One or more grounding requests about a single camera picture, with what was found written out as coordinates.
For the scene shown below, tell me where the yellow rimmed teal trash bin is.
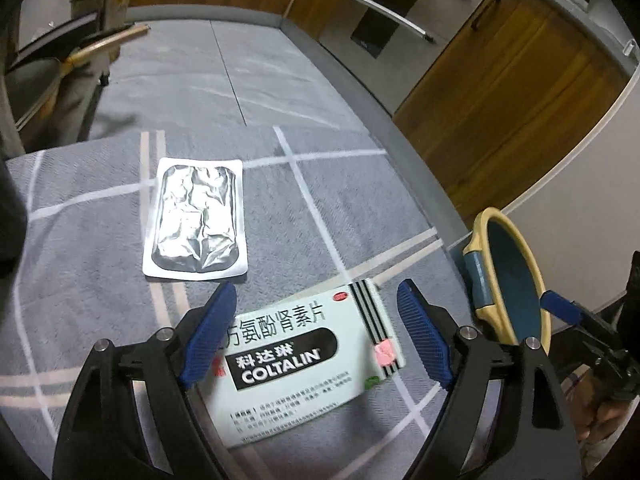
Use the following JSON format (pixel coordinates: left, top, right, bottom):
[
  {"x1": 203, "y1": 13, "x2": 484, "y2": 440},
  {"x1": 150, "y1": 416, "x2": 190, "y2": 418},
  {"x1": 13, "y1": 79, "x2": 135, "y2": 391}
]
[{"x1": 462, "y1": 207, "x2": 552, "y2": 351}]

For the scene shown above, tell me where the wooden kitchen cabinet counter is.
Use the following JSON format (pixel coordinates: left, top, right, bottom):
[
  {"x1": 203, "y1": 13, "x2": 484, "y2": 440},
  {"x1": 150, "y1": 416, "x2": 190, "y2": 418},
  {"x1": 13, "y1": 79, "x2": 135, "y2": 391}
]
[{"x1": 129, "y1": 0, "x2": 634, "y2": 223}]

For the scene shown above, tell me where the person's right hand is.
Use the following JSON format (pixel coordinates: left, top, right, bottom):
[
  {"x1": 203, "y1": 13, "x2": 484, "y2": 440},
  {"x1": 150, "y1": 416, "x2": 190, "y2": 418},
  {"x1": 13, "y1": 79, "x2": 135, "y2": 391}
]
[{"x1": 565, "y1": 368, "x2": 631, "y2": 443}]

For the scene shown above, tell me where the green white medicine box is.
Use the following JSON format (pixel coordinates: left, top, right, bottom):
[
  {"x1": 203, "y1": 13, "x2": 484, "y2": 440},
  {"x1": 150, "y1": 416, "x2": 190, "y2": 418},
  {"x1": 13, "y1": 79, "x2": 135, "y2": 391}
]
[{"x1": 200, "y1": 278, "x2": 406, "y2": 448}]

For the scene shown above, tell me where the silver foil blister pack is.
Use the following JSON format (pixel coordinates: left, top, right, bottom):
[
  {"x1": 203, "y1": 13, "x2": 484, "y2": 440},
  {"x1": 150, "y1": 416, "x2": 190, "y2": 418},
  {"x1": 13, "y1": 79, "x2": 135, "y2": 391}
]
[{"x1": 142, "y1": 157, "x2": 248, "y2": 282}]

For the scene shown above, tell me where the grey checked floor mat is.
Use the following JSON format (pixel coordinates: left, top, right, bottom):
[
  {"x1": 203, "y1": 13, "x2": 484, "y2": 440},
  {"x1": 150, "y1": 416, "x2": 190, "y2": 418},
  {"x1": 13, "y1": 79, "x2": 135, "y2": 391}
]
[{"x1": 1, "y1": 126, "x2": 471, "y2": 474}]

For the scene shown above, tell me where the metal shelving rack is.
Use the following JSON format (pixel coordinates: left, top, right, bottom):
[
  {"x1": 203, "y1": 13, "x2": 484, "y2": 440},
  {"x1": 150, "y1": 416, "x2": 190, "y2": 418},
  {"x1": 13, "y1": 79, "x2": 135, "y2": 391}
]
[{"x1": 1, "y1": 0, "x2": 132, "y2": 158}]

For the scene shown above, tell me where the wooden handled broom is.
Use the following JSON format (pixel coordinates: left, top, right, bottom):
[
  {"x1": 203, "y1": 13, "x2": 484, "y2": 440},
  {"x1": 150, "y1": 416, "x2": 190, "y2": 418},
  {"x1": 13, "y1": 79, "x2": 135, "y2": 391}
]
[{"x1": 60, "y1": 25, "x2": 151, "y2": 78}]

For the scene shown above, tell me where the built-in oven with handles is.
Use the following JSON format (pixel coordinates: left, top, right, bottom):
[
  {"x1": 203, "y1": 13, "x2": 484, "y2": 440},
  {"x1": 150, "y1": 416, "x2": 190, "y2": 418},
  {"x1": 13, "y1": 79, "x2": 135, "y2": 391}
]
[{"x1": 320, "y1": 0, "x2": 483, "y2": 114}]

